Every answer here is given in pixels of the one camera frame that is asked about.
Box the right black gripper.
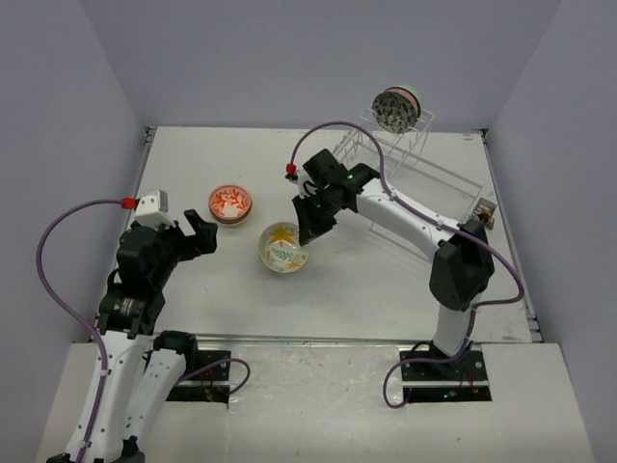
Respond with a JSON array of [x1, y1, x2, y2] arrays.
[[294, 187, 339, 245]]

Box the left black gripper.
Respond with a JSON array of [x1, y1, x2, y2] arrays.
[[148, 208, 217, 286]]

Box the orange floral bowl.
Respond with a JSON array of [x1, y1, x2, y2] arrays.
[[208, 184, 253, 208]]

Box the yellow leaf pattern bowl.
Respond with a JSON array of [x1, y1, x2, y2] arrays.
[[257, 222, 309, 274]]

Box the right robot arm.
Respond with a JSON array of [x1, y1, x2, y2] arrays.
[[285, 150, 495, 379]]

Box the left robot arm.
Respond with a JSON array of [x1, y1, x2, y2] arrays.
[[51, 209, 218, 462]]

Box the black speckled bowl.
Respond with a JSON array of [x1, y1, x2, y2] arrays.
[[371, 92, 418, 134]]

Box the pink striped bowl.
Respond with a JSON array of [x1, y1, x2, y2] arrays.
[[387, 86, 422, 119]]

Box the pale green bowl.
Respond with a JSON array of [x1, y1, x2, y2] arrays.
[[402, 85, 424, 109]]

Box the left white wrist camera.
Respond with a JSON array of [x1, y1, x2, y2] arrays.
[[133, 190, 174, 230]]

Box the white wire dish rack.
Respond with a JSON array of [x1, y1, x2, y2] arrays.
[[329, 108, 489, 271]]

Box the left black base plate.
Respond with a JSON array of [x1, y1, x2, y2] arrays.
[[167, 350, 231, 404]]

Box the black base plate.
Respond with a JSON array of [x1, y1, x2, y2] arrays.
[[167, 350, 231, 404], [399, 349, 492, 403]]

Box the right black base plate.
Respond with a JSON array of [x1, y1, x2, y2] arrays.
[[399, 349, 492, 403]]

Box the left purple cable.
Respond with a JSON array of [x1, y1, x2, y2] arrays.
[[36, 196, 139, 462]]

